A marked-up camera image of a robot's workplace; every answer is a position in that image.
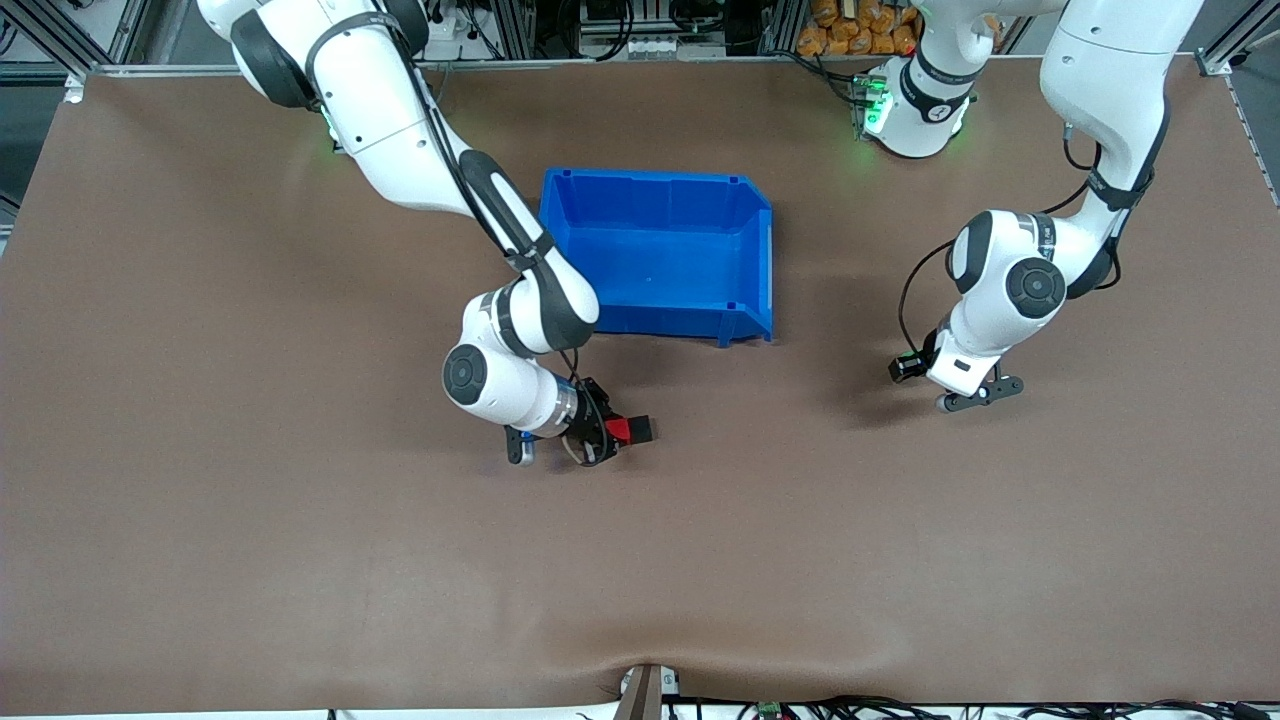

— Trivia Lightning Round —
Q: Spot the aluminium table edge rail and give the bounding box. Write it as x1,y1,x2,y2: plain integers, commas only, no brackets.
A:
85,57,863,78

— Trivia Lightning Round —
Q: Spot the blue plastic bin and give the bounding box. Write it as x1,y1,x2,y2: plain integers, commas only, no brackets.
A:
538,167,776,348

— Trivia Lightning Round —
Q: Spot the grey equipment box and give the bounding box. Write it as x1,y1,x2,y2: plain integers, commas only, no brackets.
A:
577,0,729,59

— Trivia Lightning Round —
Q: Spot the brown table mat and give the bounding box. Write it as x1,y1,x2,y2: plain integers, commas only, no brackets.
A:
0,55,1280,717

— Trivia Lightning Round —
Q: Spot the white power strip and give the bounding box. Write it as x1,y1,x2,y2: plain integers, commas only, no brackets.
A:
425,0,501,63

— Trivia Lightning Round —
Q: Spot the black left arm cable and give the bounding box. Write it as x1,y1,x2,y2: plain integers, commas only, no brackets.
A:
896,95,1172,363

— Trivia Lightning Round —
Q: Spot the metal table clamp bracket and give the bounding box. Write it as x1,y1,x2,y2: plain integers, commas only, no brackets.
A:
614,662,684,720

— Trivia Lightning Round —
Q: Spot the orange bagged goods pile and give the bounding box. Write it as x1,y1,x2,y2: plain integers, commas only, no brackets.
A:
796,0,922,58

